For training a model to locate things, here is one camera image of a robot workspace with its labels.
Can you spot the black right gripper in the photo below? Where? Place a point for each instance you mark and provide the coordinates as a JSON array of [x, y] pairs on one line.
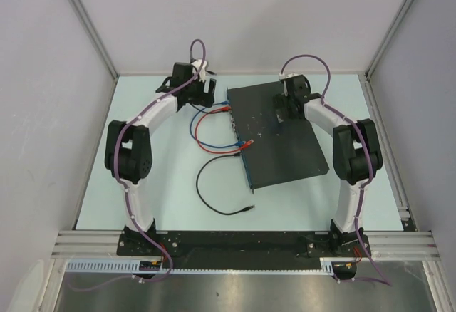
[[280, 101]]

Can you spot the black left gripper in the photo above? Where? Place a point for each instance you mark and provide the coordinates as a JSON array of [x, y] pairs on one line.
[[204, 98]]

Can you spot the dark network switch box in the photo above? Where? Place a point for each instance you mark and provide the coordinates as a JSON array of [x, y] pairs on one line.
[[281, 151]]

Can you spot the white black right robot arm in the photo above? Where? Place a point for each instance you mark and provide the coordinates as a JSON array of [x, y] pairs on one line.
[[356, 154]]

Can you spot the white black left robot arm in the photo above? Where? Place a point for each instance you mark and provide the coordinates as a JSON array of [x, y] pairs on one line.
[[128, 150]]

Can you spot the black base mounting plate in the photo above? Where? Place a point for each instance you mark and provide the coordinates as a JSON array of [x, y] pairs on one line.
[[301, 243]]

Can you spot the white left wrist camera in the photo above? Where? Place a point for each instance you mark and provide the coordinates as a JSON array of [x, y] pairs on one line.
[[200, 67]]

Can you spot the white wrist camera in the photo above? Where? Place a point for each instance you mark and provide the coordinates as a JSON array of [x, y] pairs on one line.
[[200, 67], [283, 76]]

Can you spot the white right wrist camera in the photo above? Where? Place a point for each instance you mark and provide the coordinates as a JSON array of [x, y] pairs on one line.
[[283, 76]]

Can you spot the grey slotted cable duct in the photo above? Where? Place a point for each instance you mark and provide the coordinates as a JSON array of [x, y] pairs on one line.
[[136, 266]]

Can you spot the aluminium front frame rail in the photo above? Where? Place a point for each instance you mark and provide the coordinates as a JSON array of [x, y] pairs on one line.
[[407, 246]]

